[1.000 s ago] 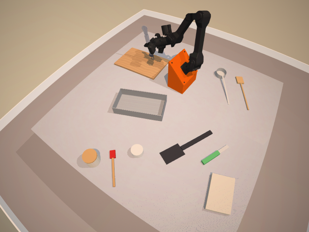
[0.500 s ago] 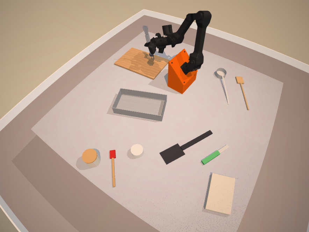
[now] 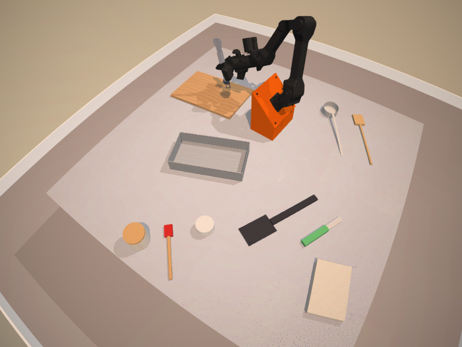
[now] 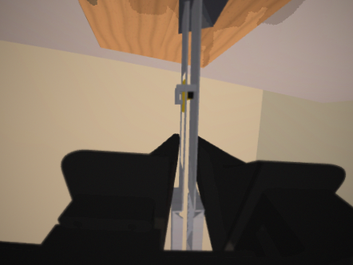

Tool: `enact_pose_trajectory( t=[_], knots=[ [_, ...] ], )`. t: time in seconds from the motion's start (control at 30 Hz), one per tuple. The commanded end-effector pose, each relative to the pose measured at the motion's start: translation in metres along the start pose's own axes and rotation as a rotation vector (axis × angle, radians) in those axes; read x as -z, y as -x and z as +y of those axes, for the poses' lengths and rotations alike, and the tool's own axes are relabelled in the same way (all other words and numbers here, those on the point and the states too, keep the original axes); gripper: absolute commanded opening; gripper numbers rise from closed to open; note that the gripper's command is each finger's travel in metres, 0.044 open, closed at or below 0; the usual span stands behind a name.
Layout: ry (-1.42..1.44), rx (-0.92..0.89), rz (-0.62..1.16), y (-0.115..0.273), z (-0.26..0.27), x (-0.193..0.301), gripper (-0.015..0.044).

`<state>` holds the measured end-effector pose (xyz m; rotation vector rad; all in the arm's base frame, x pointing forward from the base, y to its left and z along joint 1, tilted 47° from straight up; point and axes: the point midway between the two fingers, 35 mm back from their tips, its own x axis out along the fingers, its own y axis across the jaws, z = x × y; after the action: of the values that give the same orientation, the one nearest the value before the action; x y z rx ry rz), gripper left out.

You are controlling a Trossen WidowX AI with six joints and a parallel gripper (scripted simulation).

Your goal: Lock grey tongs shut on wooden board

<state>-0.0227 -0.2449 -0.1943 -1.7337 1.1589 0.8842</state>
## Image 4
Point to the orange-brown wooden board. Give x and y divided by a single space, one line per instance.
150 27

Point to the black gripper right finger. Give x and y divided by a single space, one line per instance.
230 188

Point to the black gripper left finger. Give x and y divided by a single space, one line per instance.
127 174

